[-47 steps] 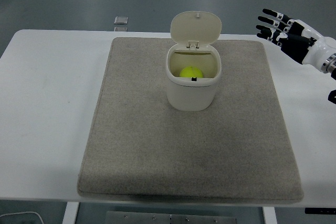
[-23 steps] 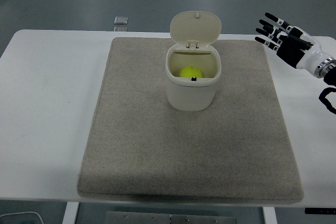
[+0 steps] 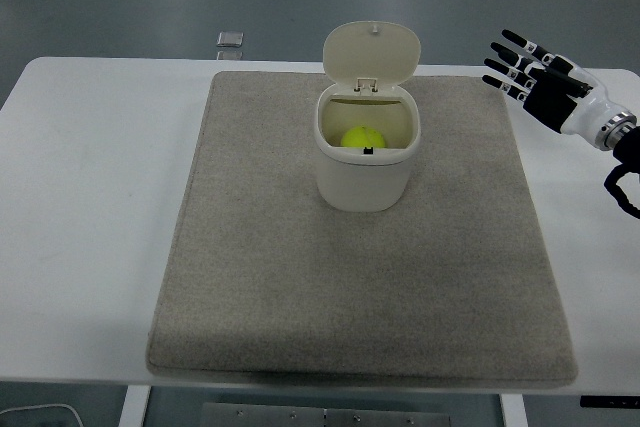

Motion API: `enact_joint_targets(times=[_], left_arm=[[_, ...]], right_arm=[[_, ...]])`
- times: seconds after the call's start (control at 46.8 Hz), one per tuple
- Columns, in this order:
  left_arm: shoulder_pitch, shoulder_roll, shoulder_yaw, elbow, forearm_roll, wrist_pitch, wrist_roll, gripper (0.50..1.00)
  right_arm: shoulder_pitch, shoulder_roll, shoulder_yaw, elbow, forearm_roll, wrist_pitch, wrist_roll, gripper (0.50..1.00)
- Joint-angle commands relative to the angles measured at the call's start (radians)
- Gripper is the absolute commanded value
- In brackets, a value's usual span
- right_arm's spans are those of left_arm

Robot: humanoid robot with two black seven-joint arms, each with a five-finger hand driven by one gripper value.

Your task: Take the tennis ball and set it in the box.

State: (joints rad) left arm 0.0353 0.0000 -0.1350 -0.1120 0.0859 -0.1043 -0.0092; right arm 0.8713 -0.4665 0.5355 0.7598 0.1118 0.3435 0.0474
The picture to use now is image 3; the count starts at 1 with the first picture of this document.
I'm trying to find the white cable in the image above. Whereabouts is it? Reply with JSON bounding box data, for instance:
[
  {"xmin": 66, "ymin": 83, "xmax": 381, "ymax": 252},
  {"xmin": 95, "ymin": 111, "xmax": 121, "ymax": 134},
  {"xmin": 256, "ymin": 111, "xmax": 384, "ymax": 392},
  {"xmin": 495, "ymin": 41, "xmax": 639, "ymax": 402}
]
[{"xmin": 0, "ymin": 402, "xmax": 84, "ymax": 427}]

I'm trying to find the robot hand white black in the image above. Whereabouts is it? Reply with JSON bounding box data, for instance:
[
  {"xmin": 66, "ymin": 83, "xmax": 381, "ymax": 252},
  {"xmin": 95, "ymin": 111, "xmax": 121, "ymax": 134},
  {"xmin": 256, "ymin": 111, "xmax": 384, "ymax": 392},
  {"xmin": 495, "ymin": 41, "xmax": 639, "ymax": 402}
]
[{"xmin": 482, "ymin": 29, "xmax": 626, "ymax": 137}]

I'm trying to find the white table leg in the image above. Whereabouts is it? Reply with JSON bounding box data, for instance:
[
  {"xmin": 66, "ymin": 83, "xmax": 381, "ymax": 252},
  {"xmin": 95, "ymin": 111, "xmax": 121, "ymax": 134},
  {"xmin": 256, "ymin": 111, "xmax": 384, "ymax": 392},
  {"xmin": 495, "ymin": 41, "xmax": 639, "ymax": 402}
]
[
  {"xmin": 118, "ymin": 385, "xmax": 151, "ymax": 427},
  {"xmin": 498, "ymin": 391, "xmax": 526, "ymax": 427}
]

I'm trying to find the black table control panel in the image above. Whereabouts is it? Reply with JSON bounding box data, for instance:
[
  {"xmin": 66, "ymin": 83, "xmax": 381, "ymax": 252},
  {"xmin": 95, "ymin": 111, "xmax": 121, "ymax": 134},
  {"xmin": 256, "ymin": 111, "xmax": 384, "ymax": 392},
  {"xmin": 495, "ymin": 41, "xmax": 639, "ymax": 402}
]
[{"xmin": 579, "ymin": 396, "xmax": 640, "ymax": 408}]

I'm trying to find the grey metal plate with screws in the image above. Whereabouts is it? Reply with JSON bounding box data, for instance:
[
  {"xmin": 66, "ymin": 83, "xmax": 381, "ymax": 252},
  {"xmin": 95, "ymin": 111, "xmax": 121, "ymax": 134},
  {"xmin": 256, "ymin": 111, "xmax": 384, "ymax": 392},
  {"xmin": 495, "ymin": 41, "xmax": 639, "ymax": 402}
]
[{"xmin": 201, "ymin": 401, "xmax": 452, "ymax": 427}]

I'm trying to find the beige felt mat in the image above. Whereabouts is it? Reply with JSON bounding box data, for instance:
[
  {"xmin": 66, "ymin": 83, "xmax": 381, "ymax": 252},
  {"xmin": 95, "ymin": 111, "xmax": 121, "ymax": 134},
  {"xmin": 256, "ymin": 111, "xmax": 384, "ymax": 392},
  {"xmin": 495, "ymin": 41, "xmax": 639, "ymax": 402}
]
[{"xmin": 144, "ymin": 70, "xmax": 580, "ymax": 391}]

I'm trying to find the yellow tennis ball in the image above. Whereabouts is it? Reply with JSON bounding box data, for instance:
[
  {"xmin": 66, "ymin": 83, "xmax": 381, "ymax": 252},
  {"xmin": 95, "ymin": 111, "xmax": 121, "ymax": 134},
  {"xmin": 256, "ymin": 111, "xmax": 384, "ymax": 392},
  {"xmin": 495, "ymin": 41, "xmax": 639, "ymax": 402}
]
[{"xmin": 340, "ymin": 125, "xmax": 387, "ymax": 149}]

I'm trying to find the cream bin with hinged lid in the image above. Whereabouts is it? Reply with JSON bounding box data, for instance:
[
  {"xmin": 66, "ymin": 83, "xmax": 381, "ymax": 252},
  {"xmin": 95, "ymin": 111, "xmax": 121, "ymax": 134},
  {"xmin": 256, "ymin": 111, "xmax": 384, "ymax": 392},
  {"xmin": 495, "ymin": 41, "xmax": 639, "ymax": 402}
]
[{"xmin": 313, "ymin": 20, "xmax": 422, "ymax": 213}]

